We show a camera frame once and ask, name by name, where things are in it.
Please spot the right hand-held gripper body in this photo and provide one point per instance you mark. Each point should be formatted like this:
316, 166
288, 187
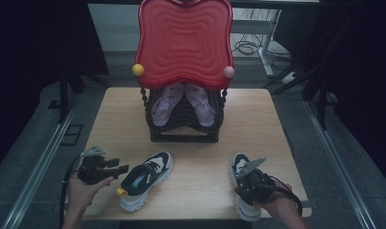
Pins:
259, 186

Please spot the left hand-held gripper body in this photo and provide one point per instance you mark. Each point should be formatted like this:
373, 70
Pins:
92, 171

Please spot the blue and white sneaker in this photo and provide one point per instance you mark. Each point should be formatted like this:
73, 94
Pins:
157, 165
249, 212

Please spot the purple sandal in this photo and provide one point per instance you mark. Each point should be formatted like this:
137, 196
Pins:
165, 106
201, 108

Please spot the red and black shoe rack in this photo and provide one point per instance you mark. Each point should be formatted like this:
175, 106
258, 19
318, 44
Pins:
184, 41

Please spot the person's left hand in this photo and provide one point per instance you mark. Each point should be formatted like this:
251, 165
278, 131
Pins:
81, 195

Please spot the person's right hand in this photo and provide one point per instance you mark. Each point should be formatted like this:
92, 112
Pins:
281, 203

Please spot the black tripod stand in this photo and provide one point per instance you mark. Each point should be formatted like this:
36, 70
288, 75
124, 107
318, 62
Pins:
320, 92
64, 95

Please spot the white power strip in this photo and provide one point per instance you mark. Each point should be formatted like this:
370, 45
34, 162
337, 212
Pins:
289, 77

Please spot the dark curtain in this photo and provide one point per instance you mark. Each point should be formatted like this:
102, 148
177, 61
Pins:
28, 63
368, 79

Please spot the aluminium floor rail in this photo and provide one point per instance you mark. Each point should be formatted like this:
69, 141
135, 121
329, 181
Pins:
38, 171
336, 165

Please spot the white desk frame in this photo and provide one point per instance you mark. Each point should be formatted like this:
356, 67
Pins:
266, 47

